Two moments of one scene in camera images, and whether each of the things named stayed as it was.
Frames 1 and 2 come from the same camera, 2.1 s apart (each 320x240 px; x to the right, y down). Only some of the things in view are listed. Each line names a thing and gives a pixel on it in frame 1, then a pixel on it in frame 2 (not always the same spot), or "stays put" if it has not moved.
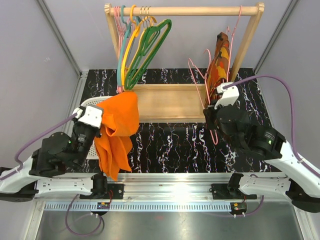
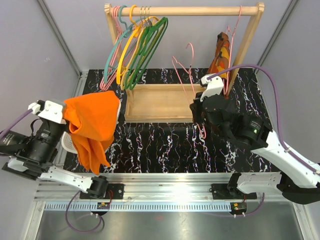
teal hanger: x=128 y=25 to x=127 y=32
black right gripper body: x=212 y=121 to x=199 y=115
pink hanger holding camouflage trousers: x=232 y=34 stays put
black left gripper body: x=82 y=137 to x=53 y=134
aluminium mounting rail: x=162 y=193 stays put
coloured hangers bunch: x=121 y=26 to x=116 y=64
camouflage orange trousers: x=218 y=70 stays put
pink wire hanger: x=190 y=64 to x=203 y=135
